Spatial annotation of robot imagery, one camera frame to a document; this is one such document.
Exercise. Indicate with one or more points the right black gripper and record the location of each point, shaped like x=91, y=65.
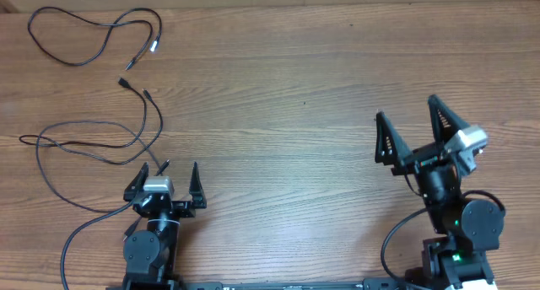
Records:
x=419, y=157

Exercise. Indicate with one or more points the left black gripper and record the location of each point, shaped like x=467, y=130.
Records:
x=185, y=207

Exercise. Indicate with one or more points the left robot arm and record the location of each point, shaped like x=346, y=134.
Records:
x=150, y=253

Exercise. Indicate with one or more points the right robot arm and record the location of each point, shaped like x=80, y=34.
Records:
x=467, y=224

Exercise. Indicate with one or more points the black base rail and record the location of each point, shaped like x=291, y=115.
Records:
x=379, y=283

